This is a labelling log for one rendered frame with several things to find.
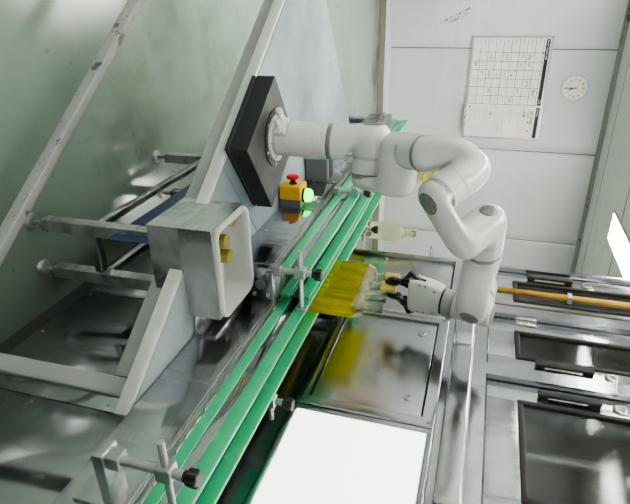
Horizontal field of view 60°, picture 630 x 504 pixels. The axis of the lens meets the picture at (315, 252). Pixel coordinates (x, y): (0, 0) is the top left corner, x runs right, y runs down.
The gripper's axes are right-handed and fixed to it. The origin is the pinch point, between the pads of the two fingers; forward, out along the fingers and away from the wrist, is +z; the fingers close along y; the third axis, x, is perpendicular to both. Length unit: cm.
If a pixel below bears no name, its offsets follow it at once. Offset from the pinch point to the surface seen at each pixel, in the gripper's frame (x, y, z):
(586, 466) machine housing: 23, -18, -58
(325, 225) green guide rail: -2.7, 13.5, 24.5
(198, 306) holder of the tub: 53, 13, 25
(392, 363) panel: 16.5, -13.1, -8.0
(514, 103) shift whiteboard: -567, -44, 98
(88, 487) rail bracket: 95, 5, 11
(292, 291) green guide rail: 24.7, 5.5, 18.3
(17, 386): 73, -16, 75
